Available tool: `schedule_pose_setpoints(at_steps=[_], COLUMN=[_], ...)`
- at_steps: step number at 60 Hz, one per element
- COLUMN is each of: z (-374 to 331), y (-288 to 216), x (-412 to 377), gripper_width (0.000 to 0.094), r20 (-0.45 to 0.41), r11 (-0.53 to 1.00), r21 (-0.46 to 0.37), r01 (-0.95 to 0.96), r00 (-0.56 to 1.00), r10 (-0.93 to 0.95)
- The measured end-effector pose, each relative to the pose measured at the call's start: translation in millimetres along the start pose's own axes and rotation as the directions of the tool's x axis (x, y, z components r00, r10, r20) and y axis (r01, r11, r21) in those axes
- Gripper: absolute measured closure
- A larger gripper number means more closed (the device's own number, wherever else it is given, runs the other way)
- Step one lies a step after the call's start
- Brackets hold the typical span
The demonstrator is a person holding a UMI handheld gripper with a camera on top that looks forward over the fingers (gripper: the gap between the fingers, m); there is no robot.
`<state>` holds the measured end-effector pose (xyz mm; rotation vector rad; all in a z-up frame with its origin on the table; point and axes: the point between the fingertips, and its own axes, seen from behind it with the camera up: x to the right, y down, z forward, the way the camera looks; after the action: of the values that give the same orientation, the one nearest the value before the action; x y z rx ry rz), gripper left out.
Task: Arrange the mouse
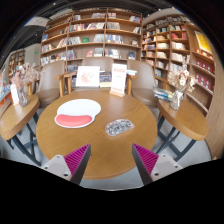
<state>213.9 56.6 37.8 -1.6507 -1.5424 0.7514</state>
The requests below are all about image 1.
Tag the white framed floral picture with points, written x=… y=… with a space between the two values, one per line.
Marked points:
x=87 y=76

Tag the colourful book display stand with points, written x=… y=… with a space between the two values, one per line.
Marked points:
x=4 y=91

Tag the white sign on wooden base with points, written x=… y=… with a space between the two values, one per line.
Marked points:
x=118 y=78

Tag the stack of colourful books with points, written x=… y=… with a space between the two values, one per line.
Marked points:
x=162 y=94

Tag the beige armchair with wooden arms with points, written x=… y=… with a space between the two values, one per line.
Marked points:
x=96 y=61

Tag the small white card sign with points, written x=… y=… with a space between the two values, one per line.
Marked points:
x=14 y=95

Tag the curved wooden bookshelf unit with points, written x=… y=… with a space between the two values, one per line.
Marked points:
x=170 y=43

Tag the white hanging ceiling sign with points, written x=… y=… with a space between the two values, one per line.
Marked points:
x=36 y=21

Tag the transparent computer mouse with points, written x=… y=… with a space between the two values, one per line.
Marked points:
x=119 y=127

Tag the distant wooden bookshelf unit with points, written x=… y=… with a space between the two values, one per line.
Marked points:
x=17 y=61

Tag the light blue books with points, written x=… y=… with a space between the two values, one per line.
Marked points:
x=131 y=72

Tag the wooden side table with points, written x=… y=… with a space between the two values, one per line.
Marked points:
x=13 y=120
x=186 y=120

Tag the glass vase with dried flowers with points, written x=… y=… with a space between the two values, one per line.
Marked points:
x=22 y=96
x=176 y=100

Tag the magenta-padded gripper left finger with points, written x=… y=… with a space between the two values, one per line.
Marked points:
x=77 y=159

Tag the white mouse pad, red wrist rest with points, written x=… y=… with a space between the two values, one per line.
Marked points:
x=78 y=108

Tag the beige leather armchair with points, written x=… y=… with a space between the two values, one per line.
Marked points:
x=50 y=80
x=143 y=80

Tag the dark cover book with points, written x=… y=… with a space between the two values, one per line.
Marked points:
x=105 y=79

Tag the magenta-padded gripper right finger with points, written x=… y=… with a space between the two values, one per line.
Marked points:
x=146 y=159

